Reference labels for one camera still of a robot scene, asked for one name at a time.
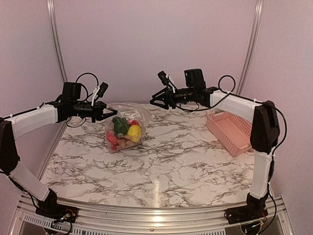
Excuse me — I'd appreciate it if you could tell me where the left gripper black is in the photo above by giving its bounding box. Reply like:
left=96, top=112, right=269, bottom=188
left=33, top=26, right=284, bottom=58
left=70, top=99, right=117, bottom=122

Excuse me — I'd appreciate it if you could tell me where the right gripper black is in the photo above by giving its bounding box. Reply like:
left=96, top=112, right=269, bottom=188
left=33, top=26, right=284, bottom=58
left=150, top=86, right=196, bottom=110

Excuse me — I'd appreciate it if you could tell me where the clear zip top bag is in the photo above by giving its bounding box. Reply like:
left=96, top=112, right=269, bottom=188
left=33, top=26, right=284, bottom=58
left=105, top=103, right=153, bottom=153

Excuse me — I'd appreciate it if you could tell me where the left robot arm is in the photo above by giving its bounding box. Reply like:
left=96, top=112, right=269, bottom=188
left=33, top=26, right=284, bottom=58
left=0, top=82, right=117, bottom=218

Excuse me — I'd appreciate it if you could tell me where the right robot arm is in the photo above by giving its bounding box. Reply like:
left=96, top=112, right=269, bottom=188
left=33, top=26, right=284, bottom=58
left=150, top=69, right=280, bottom=219

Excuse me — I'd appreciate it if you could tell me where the green fake pepper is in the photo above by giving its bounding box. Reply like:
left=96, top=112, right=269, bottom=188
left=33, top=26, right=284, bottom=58
left=112, top=117, right=130, bottom=136

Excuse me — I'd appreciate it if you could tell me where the red fake pepper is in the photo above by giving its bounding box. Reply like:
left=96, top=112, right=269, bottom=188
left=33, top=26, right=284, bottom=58
left=106, top=130, right=119, bottom=151

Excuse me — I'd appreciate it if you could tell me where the yellow fake pepper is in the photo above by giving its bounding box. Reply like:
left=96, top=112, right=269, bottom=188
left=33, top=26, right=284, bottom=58
left=125, top=125, right=142, bottom=142

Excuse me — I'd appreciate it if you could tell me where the pink plastic basket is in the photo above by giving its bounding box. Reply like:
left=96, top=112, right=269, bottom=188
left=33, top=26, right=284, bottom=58
left=206, top=111, right=252, bottom=157

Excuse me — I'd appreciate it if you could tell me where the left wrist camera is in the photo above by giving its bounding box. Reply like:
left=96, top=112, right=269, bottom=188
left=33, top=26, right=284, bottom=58
left=91, top=82, right=109, bottom=106

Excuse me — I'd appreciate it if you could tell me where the aluminium front rail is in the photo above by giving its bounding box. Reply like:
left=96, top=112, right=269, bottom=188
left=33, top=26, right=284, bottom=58
left=7, top=194, right=294, bottom=235

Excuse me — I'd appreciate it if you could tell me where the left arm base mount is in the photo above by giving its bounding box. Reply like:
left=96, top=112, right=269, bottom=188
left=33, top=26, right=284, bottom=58
left=36, top=204, right=78, bottom=223

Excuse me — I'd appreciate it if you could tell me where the left aluminium frame post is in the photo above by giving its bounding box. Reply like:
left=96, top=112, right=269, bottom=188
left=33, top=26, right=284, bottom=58
left=47, top=0, right=68, bottom=83

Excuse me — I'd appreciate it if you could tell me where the aluminium frame post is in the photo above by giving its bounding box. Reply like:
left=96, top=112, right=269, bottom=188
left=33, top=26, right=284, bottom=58
left=47, top=0, right=68, bottom=83
left=237, top=0, right=264, bottom=94

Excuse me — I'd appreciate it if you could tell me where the right aluminium frame post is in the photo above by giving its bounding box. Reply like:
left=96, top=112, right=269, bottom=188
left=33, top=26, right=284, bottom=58
left=237, top=0, right=264, bottom=94

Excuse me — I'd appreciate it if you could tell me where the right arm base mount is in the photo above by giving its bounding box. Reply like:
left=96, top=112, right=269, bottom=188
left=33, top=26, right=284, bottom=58
left=224, top=206, right=268, bottom=224

